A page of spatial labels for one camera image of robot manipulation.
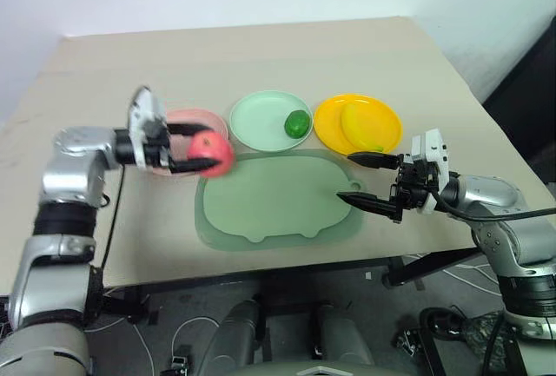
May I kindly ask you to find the pink plate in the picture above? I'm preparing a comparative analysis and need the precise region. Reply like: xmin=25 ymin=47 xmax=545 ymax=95
xmin=149 ymin=107 xmax=230 ymax=178

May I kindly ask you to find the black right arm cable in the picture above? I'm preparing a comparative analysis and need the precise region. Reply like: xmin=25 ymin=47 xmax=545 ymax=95
xmin=427 ymin=188 xmax=556 ymax=223

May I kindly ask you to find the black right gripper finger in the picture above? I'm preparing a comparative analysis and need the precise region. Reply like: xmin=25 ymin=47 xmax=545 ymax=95
xmin=347 ymin=152 xmax=404 ymax=170
xmin=335 ymin=191 xmax=400 ymax=221

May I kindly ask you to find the red apple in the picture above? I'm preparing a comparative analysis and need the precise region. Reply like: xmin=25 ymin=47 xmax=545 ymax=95
xmin=187 ymin=129 xmax=237 ymax=179

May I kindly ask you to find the white floor cable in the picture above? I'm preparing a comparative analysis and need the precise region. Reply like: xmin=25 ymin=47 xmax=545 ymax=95
xmin=414 ymin=253 xmax=503 ymax=297
xmin=170 ymin=315 xmax=221 ymax=362

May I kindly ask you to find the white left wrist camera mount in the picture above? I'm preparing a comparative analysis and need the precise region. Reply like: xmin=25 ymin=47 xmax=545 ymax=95
xmin=126 ymin=85 xmax=169 ymax=169

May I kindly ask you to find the black panel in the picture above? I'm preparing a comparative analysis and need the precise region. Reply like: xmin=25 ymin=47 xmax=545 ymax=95
xmin=479 ymin=14 xmax=556 ymax=184

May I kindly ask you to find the dark grey right robot thigh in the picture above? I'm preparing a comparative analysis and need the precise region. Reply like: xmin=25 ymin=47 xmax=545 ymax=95
xmin=313 ymin=302 xmax=375 ymax=369

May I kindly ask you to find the dark grey left robot thigh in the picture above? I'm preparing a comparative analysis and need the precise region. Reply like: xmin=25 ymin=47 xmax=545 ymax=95
xmin=202 ymin=299 xmax=262 ymax=369

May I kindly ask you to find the black table leg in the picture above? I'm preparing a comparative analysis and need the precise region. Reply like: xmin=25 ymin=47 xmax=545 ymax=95
xmin=100 ymin=283 xmax=152 ymax=326

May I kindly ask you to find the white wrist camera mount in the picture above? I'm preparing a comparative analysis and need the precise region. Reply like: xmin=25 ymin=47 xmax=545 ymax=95
xmin=126 ymin=85 xmax=169 ymax=169
xmin=409 ymin=129 xmax=453 ymax=215

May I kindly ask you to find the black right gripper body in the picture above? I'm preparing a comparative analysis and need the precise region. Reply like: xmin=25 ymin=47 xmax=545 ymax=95
xmin=389 ymin=153 xmax=437 ymax=222

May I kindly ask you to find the yellow banana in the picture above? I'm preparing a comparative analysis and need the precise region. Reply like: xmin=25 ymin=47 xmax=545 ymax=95
xmin=339 ymin=103 xmax=401 ymax=154

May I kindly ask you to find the dark grey robot thigh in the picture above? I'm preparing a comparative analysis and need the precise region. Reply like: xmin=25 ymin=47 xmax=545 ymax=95
xmin=313 ymin=302 xmax=375 ymax=369
xmin=202 ymin=299 xmax=262 ymax=369

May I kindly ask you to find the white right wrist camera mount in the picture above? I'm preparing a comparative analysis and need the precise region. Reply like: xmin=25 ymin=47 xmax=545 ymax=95
xmin=409 ymin=129 xmax=453 ymax=215

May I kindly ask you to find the black table brace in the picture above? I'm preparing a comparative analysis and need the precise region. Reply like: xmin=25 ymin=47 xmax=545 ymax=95
xmin=381 ymin=247 xmax=484 ymax=289

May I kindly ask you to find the yellow plate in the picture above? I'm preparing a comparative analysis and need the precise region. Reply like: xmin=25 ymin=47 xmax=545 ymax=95
xmin=313 ymin=93 xmax=404 ymax=157

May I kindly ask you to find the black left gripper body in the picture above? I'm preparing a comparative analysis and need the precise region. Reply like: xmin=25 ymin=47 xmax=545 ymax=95
xmin=144 ymin=117 xmax=173 ymax=169

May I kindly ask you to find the green round fruit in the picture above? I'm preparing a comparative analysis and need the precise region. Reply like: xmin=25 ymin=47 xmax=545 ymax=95
xmin=283 ymin=109 xmax=311 ymax=139

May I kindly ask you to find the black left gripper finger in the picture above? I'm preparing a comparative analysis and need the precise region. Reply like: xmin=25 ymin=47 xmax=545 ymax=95
xmin=169 ymin=155 xmax=217 ymax=176
xmin=166 ymin=121 xmax=210 ymax=137

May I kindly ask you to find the green silicone mat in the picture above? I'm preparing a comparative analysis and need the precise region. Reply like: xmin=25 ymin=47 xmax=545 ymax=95
xmin=193 ymin=148 xmax=367 ymax=253

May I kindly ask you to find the black metal floor stand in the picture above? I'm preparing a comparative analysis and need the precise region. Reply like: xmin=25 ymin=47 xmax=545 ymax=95
xmin=392 ymin=305 xmax=525 ymax=376

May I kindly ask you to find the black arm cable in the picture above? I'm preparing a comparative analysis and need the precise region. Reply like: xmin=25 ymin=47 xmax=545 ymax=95
xmin=88 ymin=162 xmax=128 ymax=323
xmin=427 ymin=188 xmax=556 ymax=223

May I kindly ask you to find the light green plate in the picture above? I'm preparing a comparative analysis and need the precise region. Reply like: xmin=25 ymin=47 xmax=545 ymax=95
xmin=228 ymin=89 xmax=314 ymax=153

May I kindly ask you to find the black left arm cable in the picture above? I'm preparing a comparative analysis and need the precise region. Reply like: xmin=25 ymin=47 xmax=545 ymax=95
xmin=88 ymin=162 xmax=128 ymax=323

